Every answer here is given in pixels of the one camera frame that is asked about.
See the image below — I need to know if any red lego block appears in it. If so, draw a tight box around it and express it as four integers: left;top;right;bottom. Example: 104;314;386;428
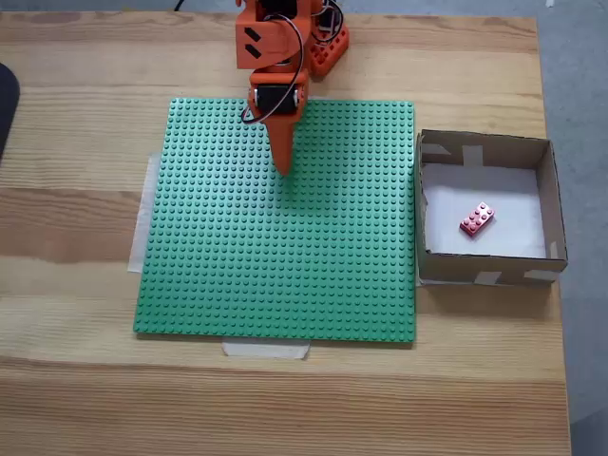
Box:
458;201;498;238

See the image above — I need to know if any green lego baseplate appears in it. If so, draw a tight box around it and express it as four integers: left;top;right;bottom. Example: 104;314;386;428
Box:
132;98;417;344

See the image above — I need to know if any brown cardboard box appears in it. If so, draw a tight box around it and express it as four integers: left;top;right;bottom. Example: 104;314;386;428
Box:
415;128;570;288

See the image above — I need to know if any long masking tape strip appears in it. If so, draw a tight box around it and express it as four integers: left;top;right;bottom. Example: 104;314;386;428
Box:
126;152;162;275

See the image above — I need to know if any short masking tape strip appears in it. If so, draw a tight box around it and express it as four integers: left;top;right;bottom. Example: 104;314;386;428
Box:
221;340;313;361

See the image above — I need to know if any white paper sheet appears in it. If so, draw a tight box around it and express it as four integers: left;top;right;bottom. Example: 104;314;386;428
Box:
420;162;547;260

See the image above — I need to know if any black rounded object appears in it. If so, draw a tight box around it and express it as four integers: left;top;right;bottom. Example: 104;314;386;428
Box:
0;61;22;161

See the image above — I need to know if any gripper motor cable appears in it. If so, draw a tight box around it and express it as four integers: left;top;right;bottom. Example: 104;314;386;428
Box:
239;13;306;125

